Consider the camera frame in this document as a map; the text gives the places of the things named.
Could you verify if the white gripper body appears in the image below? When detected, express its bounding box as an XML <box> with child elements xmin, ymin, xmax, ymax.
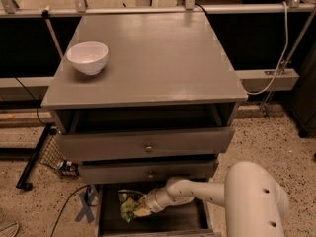
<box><xmin>145</xmin><ymin>188</ymin><xmax>173</xmax><ymax>213</ymax></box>

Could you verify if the green jalapeno chip bag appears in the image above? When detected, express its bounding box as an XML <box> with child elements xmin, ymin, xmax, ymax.
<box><xmin>118</xmin><ymin>189</ymin><xmax>145</xmax><ymax>222</ymax></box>

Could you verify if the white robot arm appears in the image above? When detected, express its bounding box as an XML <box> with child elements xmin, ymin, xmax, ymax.
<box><xmin>134</xmin><ymin>161</ymin><xmax>289</xmax><ymax>237</ymax></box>

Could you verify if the grey middle drawer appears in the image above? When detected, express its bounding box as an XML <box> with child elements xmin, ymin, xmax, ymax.
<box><xmin>79</xmin><ymin>160</ymin><xmax>218</xmax><ymax>184</ymax></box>

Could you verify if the grey drawer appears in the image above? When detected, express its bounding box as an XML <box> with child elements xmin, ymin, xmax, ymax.
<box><xmin>57</xmin><ymin>127</ymin><xmax>235</xmax><ymax>162</ymax></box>
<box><xmin>79</xmin><ymin>160</ymin><xmax>218</xmax><ymax>184</ymax></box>
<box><xmin>96</xmin><ymin>182</ymin><xmax>222</xmax><ymax>237</ymax></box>

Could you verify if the grey bottom drawer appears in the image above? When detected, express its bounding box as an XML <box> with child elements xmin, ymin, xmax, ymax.
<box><xmin>96</xmin><ymin>182</ymin><xmax>222</xmax><ymax>237</ymax></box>

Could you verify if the grey top drawer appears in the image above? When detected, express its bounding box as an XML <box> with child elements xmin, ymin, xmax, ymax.
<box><xmin>57</xmin><ymin>127</ymin><xmax>235</xmax><ymax>162</ymax></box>

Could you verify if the grey wooden drawer cabinet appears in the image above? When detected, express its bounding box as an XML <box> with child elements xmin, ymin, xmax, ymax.
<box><xmin>42</xmin><ymin>12</ymin><xmax>247</xmax><ymax>237</ymax></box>

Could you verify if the small can in basket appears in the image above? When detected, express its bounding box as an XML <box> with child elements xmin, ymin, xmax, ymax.
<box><xmin>57</xmin><ymin>160</ymin><xmax>78</xmax><ymax>172</ymax></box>

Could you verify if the black metal floor bar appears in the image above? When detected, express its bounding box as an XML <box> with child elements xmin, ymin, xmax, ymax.
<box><xmin>16</xmin><ymin>124</ymin><xmax>51</xmax><ymax>191</ymax></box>

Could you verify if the white bowl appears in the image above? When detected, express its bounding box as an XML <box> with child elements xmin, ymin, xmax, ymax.
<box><xmin>66</xmin><ymin>41</ymin><xmax>109</xmax><ymax>75</ymax></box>

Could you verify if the wooden stick with clamp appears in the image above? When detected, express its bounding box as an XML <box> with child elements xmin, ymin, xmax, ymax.
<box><xmin>41</xmin><ymin>5</ymin><xmax>63</xmax><ymax>60</ymax></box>

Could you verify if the black floor cable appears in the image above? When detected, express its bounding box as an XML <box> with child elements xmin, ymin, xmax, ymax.
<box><xmin>49</xmin><ymin>184</ymin><xmax>91</xmax><ymax>237</ymax></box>

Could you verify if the wire mesh basket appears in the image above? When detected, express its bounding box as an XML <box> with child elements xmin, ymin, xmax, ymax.
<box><xmin>39</xmin><ymin>135</ymin><xmax>79</xmax><ymax>177</ymax></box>

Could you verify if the metal railing frame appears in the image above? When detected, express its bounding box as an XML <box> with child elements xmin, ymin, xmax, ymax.
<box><xmin>1</xmin><ymin>4</ymin><xmax>315</xmax><ymax>109</ymax></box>

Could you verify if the white cable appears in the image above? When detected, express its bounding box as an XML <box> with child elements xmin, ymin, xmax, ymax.
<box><xmin>245</xmin><ymin>1</ymin><xmax>290</xmax><ymax>96</ymax></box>

